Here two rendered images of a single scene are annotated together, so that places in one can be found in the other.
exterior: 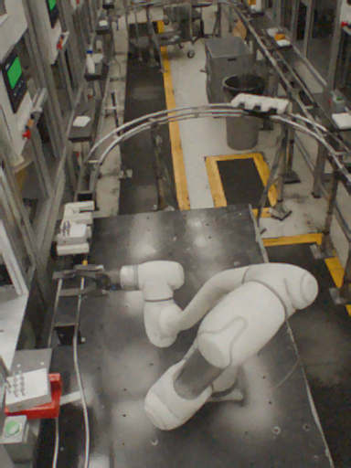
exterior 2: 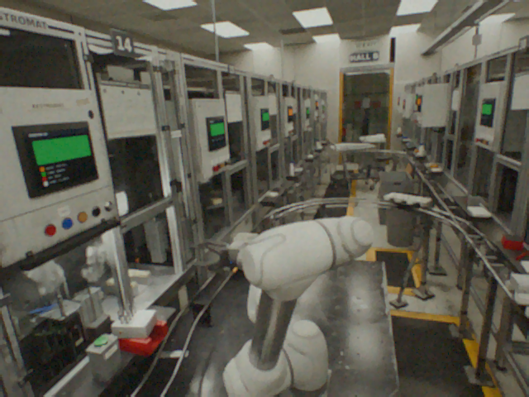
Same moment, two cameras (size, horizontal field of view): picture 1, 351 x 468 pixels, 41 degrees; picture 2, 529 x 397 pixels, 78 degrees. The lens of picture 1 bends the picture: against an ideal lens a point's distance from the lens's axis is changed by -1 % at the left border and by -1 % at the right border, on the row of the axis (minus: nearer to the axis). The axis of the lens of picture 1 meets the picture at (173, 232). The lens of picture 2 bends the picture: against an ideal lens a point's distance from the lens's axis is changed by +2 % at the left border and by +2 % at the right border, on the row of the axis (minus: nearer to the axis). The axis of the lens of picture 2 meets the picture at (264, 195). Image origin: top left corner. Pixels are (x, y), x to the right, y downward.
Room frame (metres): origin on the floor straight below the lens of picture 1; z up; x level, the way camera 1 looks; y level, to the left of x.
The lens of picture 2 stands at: (0.01, -0.31, 1.75)
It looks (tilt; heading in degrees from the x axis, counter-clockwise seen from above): 15 degrees down; 18
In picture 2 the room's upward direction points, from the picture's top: 3 degrees counter-clockwise
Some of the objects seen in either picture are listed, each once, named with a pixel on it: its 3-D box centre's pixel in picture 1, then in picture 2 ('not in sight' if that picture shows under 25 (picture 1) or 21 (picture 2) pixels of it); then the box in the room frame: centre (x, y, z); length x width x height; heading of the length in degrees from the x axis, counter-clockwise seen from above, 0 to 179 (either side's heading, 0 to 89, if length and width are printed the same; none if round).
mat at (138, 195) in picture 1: (148, 82); (337, 200); (5.85, 0.15, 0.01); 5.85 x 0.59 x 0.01; 0
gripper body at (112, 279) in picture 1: (109, 280); (230, 258); (1.18, 0.24, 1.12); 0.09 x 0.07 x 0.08; 90
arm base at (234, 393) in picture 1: (215, 373); (307, 376); (1.05, -0.11, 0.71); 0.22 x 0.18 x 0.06; 0
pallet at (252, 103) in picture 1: (260, 107); (407, 202); (3.07, -0.67, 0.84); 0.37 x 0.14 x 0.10; 58
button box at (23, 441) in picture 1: (15, 439); (102, 356); (0.71, 0.51, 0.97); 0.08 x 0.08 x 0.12; 0
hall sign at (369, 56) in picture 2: not in sight; (364, 57); (9.43, -0.19, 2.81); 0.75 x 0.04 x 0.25; 90
